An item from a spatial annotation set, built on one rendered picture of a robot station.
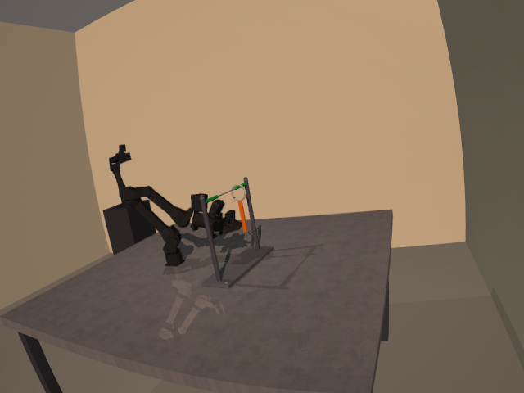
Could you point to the orange handle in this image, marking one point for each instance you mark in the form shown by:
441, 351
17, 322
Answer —
241, 207

